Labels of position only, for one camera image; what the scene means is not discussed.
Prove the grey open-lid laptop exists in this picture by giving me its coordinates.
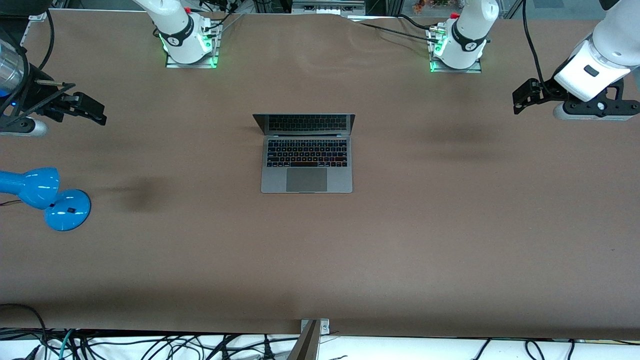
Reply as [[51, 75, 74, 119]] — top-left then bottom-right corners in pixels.
[[252, 113, 356, 194]]

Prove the blue desk lamp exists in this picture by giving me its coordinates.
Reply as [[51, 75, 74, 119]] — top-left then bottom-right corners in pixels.
[[0, 167, 92, 232]]

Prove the brown table cover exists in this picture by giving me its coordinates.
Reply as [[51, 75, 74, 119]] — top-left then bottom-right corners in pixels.
[[0, 7, 640, 342]]

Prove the black cable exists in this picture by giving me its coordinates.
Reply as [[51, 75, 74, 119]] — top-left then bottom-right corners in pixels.
[[20, 9, 56, 72], [522, 0, 547, 86], [356, 22, 437, 43], [0, 303, 50, 360]]

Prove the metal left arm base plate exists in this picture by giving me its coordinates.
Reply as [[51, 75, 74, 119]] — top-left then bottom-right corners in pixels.
[[428, 25, 484, 74]]

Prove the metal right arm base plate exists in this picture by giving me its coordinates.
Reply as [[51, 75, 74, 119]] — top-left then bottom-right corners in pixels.
[[165, 22, 221, 70]]

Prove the grey metal frame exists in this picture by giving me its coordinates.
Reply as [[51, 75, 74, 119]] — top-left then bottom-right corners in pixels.
[[291, 0, 367, 17]]

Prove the teal cable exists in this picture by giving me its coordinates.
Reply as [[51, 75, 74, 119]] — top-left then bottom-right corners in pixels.
[[56, 329, 77, 360]]

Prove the metal table edge bracket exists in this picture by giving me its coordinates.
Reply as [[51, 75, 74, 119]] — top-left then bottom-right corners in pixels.
[[286, 318, 331, 360]]

